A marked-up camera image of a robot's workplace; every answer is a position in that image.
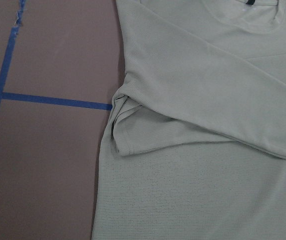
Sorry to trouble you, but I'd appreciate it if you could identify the olive green long-sleeve shirt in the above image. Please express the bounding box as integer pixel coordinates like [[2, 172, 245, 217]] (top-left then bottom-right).
[[92, 0, 286, 240]]

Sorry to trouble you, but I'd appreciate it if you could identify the blue tape line lengthwise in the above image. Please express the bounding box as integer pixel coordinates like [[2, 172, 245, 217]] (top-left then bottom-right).
[[0, 0, 26, 103]]

